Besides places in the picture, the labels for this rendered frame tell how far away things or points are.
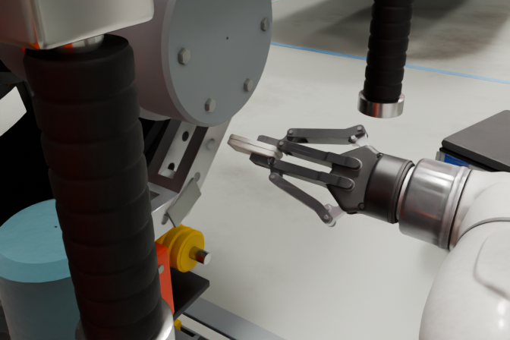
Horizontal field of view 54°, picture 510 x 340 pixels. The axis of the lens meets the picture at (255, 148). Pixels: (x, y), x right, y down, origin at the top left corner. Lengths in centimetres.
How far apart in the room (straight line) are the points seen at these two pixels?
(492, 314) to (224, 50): 25
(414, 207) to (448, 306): 17
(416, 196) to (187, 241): 30
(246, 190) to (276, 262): 39
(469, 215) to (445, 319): 16
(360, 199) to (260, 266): 88
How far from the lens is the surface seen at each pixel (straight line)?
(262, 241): 152
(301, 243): 152
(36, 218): 38
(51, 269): 34
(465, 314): 38
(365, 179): 59
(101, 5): 17
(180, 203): 60
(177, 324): 105
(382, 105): 48
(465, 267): 42
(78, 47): 17
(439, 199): 54
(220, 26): 35
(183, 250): 66
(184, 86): 32
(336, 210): 59
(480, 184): 54
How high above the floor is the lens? 94
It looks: 28 degrees down
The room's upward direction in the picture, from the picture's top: straight up
